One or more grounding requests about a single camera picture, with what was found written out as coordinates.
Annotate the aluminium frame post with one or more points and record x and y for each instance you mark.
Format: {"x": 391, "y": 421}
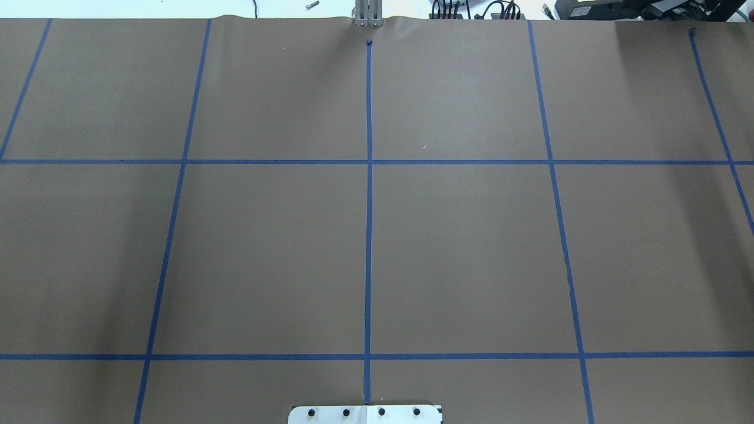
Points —
{"x": 368, "y": 13}

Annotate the brown paper table cover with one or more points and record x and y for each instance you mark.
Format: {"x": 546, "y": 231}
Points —
{"x": 219, "y": 220}

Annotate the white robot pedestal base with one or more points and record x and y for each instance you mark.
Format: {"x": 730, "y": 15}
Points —
{"x": 366, "y": 414}

